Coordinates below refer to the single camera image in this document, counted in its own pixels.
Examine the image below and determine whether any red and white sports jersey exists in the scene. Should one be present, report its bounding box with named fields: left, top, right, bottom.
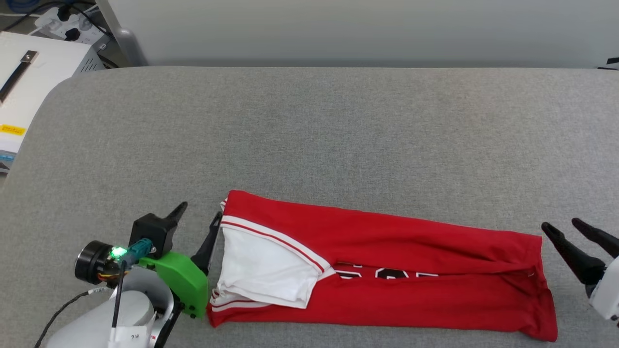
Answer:
left=207, top=189, right=559, bottom=343

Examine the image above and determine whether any white appliance cabinet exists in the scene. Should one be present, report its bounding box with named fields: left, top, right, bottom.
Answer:
left=0, top=31, right=106, bottom=170

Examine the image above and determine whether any blue cable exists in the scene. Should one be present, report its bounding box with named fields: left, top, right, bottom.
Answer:
left=0, top=0, right=45, bottom=15

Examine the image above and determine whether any black cylindrical motor housing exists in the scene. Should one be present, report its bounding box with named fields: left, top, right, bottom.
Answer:
left=74, top=240, right=119, bottom=286

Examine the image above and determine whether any grey metal post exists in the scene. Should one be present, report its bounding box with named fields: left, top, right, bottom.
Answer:
left=95, top=0, right=148, bottom=67

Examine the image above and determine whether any teal camera cable connector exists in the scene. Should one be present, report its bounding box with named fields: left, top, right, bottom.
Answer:
left=127, top=238, right=156, bottom=264

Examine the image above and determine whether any white power strip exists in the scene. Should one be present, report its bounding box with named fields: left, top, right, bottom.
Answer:
left=34, top=4, right=104, bottom=43

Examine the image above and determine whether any black strap handle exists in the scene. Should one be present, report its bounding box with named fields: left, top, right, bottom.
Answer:
left=0, top=50, right=39, bottom=103

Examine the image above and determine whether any thick black camera cable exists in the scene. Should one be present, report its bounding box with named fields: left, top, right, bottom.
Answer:
left=110, top=261, right=129, bottom=334

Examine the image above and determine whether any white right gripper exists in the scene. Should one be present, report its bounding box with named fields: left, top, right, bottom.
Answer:
left=541, top=217, right=619, bottom=324

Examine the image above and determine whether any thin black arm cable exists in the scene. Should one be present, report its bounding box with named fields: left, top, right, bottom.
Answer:
left=35, top=288, right=109, bottom=348

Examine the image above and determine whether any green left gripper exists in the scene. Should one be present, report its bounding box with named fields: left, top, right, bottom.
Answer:
left=139, top=202, right=223, bottom=319

